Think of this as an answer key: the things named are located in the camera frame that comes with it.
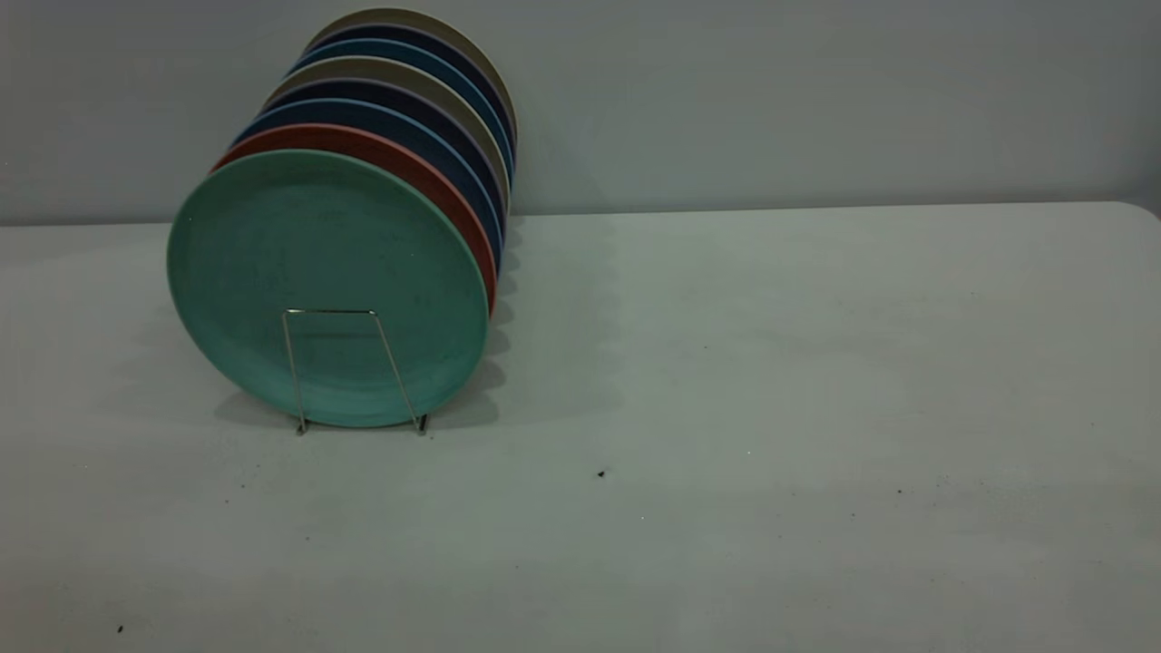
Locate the green round plate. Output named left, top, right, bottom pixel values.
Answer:
left=166, top=149, right=492, bottom=430

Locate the pink round plate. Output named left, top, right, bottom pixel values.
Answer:
left=210, top=123, right=500, bottom=319

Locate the navy plate with light-blue rim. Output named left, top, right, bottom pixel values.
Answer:
left=230, top=97, right=506, bottom=273

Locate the dark plate with purple rim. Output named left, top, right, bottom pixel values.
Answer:
left=305, top=23, right=517, bottom=151
left=262, top=77, right=509, bottom=223

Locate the teal blue round plate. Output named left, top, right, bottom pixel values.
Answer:
left=288, top=37, right=515, bottom=182

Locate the beige round plate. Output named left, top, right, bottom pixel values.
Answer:
left=303, top=7, right=519, bottom=137
left=263, top=55, right=512, bottom=215

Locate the metal wire plate rack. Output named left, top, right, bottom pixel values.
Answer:
left=281, top=307, right=430, bottom=437

